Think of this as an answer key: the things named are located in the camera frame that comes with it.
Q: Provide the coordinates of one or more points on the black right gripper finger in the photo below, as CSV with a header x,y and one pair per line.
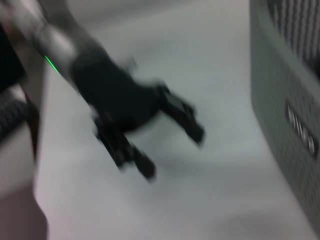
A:
x,y
20,220

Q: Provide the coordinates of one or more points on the black robot torso panel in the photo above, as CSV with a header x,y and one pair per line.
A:
x,y
10,60

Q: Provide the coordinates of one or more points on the grey perforated storage bin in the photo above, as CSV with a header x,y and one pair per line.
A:
x,y
280,100

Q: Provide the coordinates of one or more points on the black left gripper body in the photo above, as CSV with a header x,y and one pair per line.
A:
x,y
117,100

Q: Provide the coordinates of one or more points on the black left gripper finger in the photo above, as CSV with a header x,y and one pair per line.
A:
x,y
130,152
185,117

